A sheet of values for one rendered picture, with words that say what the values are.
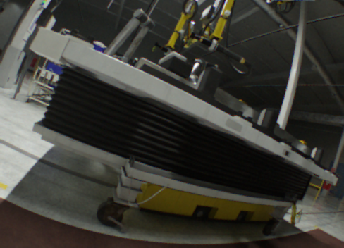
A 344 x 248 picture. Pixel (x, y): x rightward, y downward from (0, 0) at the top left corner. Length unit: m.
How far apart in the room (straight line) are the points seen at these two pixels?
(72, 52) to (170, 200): 1.17
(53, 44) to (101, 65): 0.20
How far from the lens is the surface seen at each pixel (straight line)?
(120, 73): 0.67
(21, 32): 4.74
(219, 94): 1.06
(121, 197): 1.03
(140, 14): 2.71
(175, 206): 1.49
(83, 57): 0.68
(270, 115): 1.14
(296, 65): 7.70
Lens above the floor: 0.70
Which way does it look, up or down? 1 degrees up
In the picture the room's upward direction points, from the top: 22 degrees clockwise
